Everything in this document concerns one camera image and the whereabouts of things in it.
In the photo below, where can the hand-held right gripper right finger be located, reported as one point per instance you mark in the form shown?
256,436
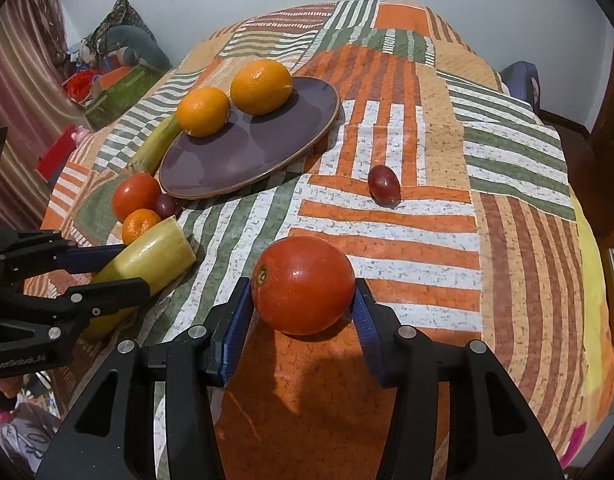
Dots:
367,330

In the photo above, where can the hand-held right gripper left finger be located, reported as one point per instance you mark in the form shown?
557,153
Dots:
237,320

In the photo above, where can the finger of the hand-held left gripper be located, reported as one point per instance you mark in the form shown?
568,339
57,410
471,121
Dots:
112,292
87,258

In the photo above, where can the yellow-green sugarcane piece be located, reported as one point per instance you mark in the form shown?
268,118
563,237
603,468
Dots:
157,142
147,255

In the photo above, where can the small mandarin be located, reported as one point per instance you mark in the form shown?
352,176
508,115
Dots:
136,225

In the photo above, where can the red tomato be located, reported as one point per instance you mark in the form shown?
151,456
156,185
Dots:
136,197
303,285

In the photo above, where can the red grape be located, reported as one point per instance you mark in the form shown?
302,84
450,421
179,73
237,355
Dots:
166,205
384,185

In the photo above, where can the purple plate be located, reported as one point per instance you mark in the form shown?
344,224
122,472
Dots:
267,135

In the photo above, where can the printed cloth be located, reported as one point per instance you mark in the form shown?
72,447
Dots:
22,440

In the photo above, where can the red box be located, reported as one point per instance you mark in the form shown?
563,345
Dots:
57,152

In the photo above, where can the green storage box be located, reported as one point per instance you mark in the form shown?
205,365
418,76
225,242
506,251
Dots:
119,97

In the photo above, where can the red plastic bag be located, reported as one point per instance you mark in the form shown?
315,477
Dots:
79,82

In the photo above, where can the orange box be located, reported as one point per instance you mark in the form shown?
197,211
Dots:
114,80

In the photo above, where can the striped curtain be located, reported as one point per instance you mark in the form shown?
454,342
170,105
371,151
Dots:
17,85

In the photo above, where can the orange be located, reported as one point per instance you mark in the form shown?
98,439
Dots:
203,111
261,86

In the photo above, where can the grey-blue plush toy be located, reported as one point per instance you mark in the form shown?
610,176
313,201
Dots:
132,42

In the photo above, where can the yellow bed sheet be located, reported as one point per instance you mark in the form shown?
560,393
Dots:
594,270

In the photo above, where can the dark patterned bag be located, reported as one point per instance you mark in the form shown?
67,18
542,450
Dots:
119,12

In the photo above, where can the grey-purple bag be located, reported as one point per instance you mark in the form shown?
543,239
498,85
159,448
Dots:
524,82

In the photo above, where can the brown wooden door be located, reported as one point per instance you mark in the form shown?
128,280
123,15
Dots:
607,135

